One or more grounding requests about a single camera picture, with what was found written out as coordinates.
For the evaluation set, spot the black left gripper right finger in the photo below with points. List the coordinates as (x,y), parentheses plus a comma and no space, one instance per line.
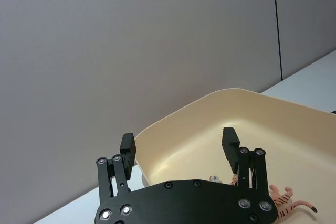
(230,148)

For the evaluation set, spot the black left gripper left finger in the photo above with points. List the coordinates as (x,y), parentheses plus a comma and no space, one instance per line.
(127,155)

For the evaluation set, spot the small white grey toy figure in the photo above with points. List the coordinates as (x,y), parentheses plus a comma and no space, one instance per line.
(215,178)

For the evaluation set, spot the cream plastic tray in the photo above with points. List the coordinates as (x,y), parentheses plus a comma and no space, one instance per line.
(197,142)

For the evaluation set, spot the orange striped toy tiger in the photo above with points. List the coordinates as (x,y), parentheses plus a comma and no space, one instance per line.
(282,200)

